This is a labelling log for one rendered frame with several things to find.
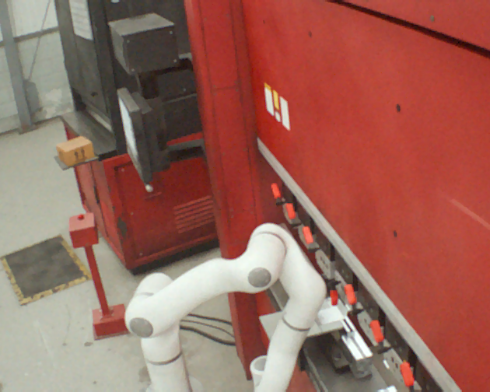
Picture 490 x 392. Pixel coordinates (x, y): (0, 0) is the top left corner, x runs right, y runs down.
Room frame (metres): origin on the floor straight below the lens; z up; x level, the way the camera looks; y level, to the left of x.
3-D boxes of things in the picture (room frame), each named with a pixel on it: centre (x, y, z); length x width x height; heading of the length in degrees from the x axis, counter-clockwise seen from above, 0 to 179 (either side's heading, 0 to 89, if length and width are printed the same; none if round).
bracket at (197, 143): (3.08, 0.22, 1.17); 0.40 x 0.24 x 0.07; 11
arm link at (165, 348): (1.54, 0.30, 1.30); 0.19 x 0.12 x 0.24; 167
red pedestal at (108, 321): (3.29, 0.98, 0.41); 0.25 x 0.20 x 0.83; 101
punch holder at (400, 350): (1.29, -0.39, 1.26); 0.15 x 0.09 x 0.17; 11
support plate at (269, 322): (1.82, -0.14, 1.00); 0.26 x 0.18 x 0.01; 101
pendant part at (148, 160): (2.93, 0.47, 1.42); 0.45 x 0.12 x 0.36; 16
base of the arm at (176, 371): (1.51, 0.31, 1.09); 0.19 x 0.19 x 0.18
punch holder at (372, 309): (1.48, -0.35, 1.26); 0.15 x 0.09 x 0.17; 11
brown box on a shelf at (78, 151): (3.88, 1.09, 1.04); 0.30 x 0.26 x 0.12; 25
